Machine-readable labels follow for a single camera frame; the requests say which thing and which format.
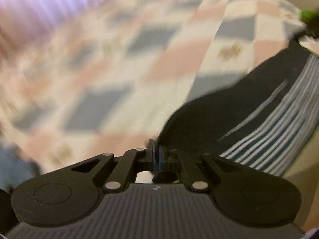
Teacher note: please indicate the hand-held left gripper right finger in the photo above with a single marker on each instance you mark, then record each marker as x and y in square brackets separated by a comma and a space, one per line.
[161, 158]

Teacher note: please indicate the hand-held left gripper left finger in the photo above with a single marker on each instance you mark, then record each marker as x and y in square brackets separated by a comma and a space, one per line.
[151, 154]

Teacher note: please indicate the navy striped shirt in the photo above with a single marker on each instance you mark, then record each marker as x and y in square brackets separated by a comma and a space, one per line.
[236, 109]

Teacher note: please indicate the pink curtain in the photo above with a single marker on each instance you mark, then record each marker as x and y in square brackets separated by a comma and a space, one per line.
[37, 2]

